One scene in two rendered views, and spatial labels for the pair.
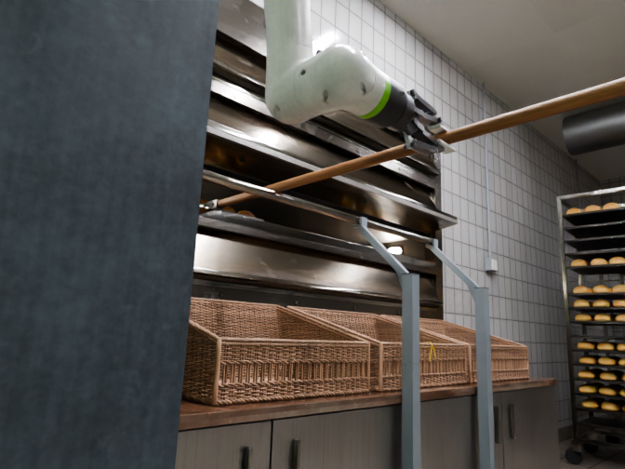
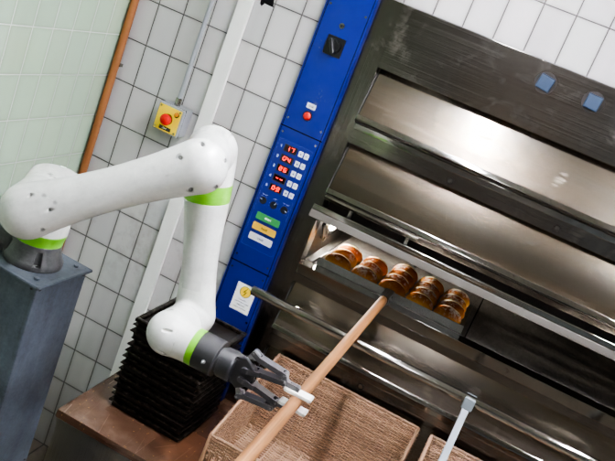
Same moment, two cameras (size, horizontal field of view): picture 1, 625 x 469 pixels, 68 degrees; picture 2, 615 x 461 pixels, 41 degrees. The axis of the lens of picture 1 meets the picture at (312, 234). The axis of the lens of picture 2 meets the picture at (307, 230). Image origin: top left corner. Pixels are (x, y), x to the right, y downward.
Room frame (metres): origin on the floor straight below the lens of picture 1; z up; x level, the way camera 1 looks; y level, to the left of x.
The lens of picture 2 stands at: (-0.06, -1.67, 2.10)
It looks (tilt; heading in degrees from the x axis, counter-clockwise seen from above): 17 degrees down; 57
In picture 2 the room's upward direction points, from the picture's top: 22 degrees clockwise
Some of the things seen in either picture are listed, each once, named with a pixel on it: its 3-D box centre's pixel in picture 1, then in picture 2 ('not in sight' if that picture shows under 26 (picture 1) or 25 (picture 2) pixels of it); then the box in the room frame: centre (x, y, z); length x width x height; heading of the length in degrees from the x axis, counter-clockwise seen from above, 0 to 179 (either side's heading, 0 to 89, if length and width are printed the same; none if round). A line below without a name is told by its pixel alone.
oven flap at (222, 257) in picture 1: (325, 272); (523, 423); (2.06, -0.06, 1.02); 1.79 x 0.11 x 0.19; 133
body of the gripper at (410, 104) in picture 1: (403, 114); (237, 369); (0.88, -0.17, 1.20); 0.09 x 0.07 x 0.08; 134
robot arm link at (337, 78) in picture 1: (343, 81); (176, 334); (0.76, -0.04, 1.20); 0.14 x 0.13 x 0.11; 134
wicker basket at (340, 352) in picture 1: (254, 341); (312, 449); (1.47, 0.17, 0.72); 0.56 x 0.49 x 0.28; 133
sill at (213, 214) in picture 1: (323, 241); (543, 385); (2.07, -0.05, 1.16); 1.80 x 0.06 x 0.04; 133
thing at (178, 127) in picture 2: not in sight; (172, 118); (0.99, 1.00, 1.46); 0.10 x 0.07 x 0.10; 133
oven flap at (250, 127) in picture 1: (329, 161); (596, 284); (2.06, -0.06, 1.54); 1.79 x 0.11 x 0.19; 133
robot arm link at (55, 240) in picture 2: not in sight; (47, 205); (0.46, 0.24, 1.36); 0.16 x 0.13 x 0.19; 61
